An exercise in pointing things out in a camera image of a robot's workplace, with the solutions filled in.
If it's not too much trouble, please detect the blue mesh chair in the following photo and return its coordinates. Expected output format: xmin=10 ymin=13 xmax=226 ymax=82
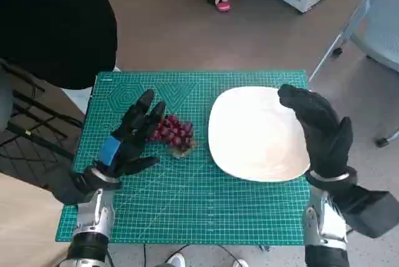
xmin=308 ymin=0 xmax=399 ymax=148

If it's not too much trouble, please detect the red toy grape bunch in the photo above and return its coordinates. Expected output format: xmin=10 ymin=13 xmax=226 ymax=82
xmin=146 ymin=114 xmax=198 ymax=157

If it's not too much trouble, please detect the white square plate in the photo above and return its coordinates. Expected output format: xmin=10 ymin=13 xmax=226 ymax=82
xmin=208 ymin=86 xmax=311 ymax=183

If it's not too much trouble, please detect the green cutting mat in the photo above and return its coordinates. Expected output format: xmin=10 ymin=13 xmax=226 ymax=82
xmin=55 ymin=70 xmax=313 ymax=246

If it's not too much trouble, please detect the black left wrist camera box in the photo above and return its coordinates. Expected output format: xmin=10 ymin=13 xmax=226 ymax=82
xmin=46 ymin=167 xmax=94 ymax=207

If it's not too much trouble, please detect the person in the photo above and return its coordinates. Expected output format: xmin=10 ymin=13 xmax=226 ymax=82
xmin=0 ymin=0 xmax=122 ymax=118

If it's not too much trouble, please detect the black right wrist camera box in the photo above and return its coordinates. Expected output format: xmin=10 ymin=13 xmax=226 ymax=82
xmin=330 ymin=182 xmax=399 ymax=239

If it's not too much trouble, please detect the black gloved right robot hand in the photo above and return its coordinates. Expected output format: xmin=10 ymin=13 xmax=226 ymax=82
xmin=277 ymin=84 xmax=355 ymax=178

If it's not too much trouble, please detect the black wire rack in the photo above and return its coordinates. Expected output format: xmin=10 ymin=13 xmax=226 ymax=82
xmin=0 ymin=57 xmax=85 ymax=193

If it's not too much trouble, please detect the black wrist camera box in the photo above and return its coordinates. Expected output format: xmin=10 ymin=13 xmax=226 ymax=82
xmin=46 ymin=167 xmax=94 ymax=207
xmin=330 ymin=182 xmax=399 ymax=239

